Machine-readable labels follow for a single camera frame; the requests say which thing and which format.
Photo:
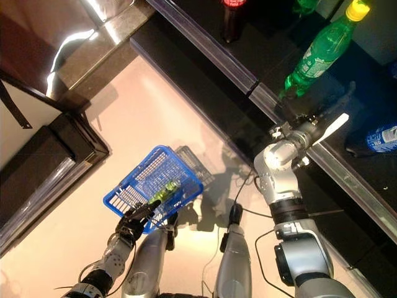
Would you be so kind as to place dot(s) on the brown steel-clad pillar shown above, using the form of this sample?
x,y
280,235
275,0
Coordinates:
x,y
46,31

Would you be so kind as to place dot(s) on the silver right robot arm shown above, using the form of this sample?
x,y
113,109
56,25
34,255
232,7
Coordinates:
x,y
279,174

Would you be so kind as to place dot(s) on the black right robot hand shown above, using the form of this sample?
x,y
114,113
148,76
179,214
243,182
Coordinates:
x,y
294,111

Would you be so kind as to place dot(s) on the black shelf base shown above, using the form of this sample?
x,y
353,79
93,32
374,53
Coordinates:
x,y
217,93

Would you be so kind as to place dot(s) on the blue plastic shopping basket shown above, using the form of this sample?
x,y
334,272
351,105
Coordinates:
x,y
193,191

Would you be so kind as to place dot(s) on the dark cola bottle red label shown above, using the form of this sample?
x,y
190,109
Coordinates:
x,y
232,21

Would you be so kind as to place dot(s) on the silver right robot leg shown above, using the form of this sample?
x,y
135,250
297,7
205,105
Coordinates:
x,y
232,264

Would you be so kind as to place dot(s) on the silver left robot leg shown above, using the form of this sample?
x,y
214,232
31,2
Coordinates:
x,y
149,260

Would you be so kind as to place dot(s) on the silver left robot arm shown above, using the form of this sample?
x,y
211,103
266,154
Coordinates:
x,y
114,257

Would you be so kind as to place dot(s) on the dark cola bottle blue label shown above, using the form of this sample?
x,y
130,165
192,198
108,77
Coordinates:
x,y
381,138

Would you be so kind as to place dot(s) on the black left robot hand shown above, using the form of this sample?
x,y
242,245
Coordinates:
x,y
136,220

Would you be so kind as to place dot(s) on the black middle shelf board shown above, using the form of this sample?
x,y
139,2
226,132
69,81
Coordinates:
x,y
266,49

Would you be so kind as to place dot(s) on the silver robot leg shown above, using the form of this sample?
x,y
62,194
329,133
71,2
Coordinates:
x,y
232,264
149,260

